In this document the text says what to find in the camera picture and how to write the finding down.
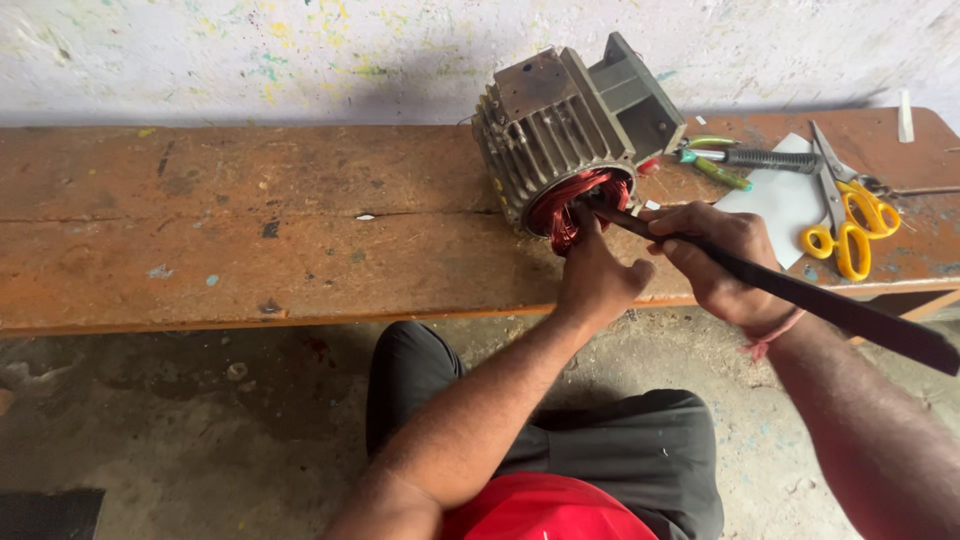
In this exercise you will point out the person's right hand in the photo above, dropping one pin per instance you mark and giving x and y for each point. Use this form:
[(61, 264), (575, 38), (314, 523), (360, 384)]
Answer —
[(724, 262)]

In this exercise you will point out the person's left hand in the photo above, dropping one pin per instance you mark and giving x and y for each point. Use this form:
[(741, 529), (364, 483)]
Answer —
[(596, 281)]

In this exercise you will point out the long black bar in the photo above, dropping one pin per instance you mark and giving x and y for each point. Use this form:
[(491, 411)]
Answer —
[(862, 315)]

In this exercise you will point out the white paper sheet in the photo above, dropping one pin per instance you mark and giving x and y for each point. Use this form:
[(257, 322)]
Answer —
[(772, 204)]

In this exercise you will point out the red thread wristband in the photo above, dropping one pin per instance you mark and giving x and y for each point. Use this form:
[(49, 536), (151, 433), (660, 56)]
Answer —
[(776, 330)]

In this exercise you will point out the small red cap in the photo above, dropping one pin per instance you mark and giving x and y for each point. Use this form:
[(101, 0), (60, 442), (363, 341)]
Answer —
[(649, 166)]

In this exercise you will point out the grey finned motor housing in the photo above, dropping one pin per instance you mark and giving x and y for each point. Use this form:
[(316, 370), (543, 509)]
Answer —
[(555, 124)]

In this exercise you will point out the person's black trousers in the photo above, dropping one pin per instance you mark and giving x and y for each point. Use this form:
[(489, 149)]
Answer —
[(637, 450)]

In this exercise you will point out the thin metal rod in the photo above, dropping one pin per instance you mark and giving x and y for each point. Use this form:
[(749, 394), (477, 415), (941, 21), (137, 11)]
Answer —
[(927, 190)]

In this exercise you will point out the narrow white paper strip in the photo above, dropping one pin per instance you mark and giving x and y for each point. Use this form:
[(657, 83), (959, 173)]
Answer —
[(906, 116)]

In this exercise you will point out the worn orange wooden bench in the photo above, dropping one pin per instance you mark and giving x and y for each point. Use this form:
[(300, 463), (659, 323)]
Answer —
[(225, 225)]

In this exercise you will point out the dark flat mat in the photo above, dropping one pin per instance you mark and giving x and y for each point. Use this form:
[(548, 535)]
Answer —
[(45, 516)]

